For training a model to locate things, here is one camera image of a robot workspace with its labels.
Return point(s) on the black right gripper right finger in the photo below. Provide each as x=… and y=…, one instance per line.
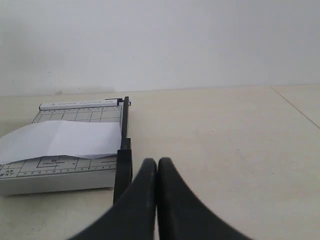
x=181, y=215

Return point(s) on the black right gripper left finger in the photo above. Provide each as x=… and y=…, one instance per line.
x=132, y=217

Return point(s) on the black cutter blade arm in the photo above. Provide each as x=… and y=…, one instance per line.
x=124, y=163

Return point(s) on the white paper sheet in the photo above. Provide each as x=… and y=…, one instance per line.
x=88, y=140

